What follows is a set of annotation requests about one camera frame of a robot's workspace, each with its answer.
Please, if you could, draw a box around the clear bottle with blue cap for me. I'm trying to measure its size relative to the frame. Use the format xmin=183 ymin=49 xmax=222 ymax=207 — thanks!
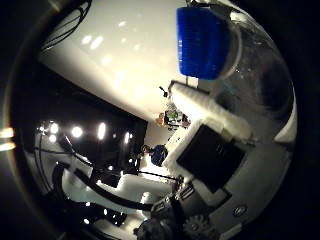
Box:
xmin=175 ymin=1 xmax=298 ymax=144

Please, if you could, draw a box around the dark blue round object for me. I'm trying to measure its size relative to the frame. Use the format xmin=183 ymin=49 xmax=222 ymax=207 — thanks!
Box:
xmin=150 ymin=144 xmax=170 ymax=168

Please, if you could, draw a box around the colourful small device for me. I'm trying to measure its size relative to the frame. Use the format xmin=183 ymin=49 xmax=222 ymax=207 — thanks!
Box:
xmin=156 ymin=103 xmax=192 ymax=132

